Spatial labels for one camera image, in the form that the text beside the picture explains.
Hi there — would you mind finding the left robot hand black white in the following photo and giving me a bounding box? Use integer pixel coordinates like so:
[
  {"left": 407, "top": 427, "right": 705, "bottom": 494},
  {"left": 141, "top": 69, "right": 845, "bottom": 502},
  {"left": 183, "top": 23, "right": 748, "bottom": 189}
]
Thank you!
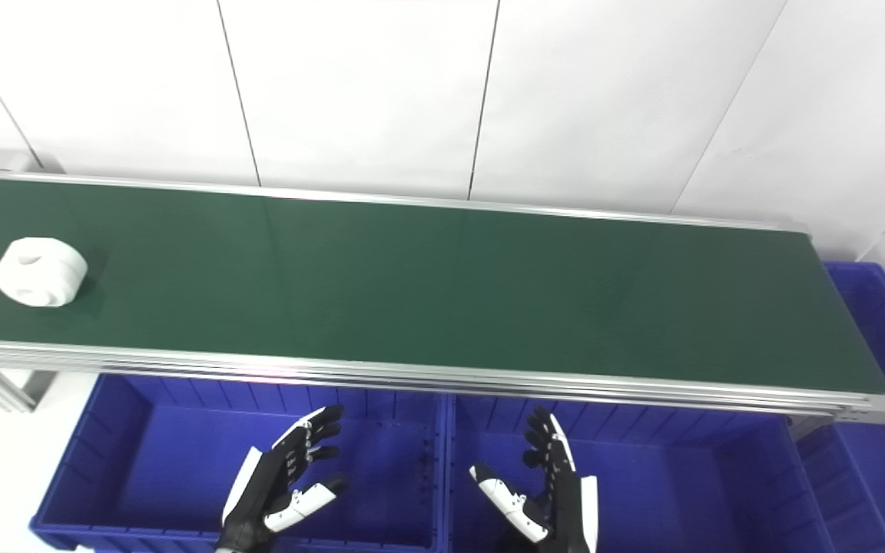
[{"left": 214, "top": 405, "right": 349, "bottom": 553}]

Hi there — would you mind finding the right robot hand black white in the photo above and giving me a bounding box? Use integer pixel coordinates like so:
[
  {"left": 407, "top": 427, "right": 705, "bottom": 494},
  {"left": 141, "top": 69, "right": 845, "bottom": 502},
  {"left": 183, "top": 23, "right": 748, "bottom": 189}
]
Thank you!
[{"left": 469, "top": 406, "right": 598, "bottom": 553}]

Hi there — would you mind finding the white round plastic part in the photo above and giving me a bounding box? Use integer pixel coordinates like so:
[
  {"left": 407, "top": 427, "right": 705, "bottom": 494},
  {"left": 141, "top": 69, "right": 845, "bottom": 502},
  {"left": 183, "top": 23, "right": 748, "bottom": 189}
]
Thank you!
[{"left": 0, "top": 237, "right": 89, "bottom": 308}]

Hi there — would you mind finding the blue plastic bin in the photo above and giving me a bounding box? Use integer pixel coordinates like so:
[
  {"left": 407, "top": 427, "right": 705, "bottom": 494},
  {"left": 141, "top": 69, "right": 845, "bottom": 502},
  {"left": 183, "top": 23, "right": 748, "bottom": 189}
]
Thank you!
[
  {"left": 796, "top": 262, "right": 885, "bottom": 553},
  {"left": 446, "top": 395, "right": 835, "bottom": 553},
  {"left": 29, "top": 374, "right": 451, "bottom": 553}
]

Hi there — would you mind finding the green conveyor belt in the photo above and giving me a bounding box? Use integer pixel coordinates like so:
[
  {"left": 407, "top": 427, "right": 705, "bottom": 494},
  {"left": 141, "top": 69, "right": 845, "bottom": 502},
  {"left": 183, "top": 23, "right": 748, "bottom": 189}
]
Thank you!
[
  {"left": 0, "top": 176, "right": 885, "bottom": 396},
  {"left": 0, "top": 169, "right": 885, "bottom": 425}
]

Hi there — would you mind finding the aluminium conveyor leg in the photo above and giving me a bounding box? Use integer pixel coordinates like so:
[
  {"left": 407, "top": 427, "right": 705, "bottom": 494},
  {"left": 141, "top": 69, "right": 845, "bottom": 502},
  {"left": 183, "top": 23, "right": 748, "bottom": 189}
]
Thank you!
[{"left": 0, "top": 366, "right": 57, "bottom": 414}]

